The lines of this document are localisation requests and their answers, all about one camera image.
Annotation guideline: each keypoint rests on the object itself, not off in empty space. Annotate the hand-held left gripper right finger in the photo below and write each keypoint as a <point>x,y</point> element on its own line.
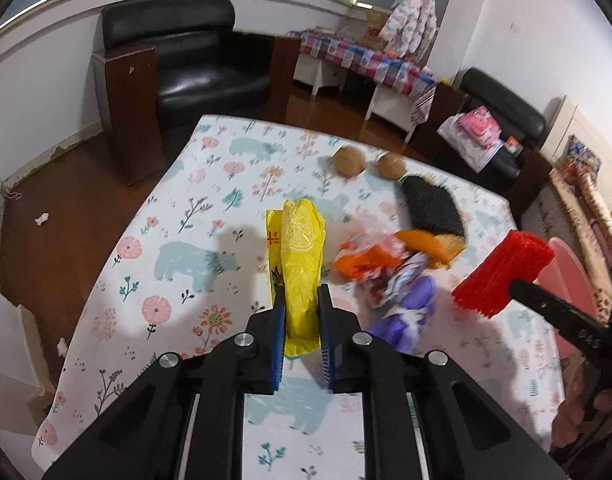
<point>328,352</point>

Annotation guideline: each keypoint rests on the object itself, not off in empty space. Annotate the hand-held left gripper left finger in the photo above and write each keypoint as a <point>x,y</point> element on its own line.
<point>278,347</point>

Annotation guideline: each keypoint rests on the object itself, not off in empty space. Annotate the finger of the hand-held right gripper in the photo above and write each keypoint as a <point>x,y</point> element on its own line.
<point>556,310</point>

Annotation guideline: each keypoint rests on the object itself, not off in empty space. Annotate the pink plastic basin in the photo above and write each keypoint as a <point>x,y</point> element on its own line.
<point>566,280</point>

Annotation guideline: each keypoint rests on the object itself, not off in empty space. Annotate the red knitted scouring pad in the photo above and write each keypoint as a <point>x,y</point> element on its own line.
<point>496,270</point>

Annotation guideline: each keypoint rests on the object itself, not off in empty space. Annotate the yellow plastic bag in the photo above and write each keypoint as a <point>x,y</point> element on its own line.
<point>298,260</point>

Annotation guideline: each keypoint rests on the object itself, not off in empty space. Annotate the orange snack wrapper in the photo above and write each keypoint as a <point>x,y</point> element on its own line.
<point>356,262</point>

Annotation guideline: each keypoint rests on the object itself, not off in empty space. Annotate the purple snack wrapper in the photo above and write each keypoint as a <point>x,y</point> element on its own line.
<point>416,302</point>

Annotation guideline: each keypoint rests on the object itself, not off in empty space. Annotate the blue patterned snack wrapper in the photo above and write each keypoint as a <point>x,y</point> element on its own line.
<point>403,277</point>

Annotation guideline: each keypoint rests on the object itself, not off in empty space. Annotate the orange knitted scouring pad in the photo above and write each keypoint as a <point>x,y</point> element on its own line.
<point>426,242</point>

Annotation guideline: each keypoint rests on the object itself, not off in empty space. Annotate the black knitted scouring pad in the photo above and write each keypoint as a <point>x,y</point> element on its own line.
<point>431,205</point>

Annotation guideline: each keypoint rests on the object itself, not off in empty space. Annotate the person's right hand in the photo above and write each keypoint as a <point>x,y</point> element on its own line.
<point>573,417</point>

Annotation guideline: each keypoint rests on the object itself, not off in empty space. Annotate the bed with brown floral blanket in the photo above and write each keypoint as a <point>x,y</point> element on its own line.
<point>581,240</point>

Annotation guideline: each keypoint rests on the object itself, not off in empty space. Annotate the orange dotted quilt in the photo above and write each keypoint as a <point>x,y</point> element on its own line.
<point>601,200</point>

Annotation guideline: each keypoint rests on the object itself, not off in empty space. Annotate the brown wooden side cabinet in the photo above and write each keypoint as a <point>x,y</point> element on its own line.
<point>531,180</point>
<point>438,110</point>
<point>286,65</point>
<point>130,110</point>

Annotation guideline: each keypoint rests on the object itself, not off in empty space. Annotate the colourful patterned pillow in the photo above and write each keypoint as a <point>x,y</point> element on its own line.
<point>583,155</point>

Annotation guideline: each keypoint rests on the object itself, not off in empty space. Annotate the floral animal print tablecloth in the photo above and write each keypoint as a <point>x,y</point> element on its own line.
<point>185,220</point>

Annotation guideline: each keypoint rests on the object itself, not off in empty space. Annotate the small orange box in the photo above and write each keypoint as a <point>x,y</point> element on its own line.
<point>511,144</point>

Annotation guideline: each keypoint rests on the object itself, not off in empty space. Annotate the white patterned cloth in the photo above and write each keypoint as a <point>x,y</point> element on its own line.
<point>466,152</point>

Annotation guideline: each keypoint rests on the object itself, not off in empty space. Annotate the beige bed headboard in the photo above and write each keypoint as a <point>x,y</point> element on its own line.
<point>566,120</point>

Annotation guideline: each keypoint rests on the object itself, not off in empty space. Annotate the brown walnut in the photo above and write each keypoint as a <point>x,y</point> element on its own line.
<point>349,160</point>
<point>391,165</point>

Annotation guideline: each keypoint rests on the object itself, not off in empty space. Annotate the pink dotted garment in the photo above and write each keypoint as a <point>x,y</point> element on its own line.
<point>478,125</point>

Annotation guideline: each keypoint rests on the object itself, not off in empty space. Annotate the black armchair with clothes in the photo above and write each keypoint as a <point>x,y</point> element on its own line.
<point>506,95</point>

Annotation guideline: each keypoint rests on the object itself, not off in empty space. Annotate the white panel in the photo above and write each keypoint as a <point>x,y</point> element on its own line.
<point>10,360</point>

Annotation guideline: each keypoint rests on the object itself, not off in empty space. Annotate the white paper scrap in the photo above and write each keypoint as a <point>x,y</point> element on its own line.
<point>41,218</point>

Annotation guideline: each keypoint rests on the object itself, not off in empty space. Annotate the side table with checkered cloth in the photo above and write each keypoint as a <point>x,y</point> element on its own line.
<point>356,57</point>

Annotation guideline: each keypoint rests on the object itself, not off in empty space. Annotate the black leather armchair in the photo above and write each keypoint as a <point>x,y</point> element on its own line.
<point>195,60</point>

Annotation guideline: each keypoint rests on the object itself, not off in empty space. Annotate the hanging patterned padded jacket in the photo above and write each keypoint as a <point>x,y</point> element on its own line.
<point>411,15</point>

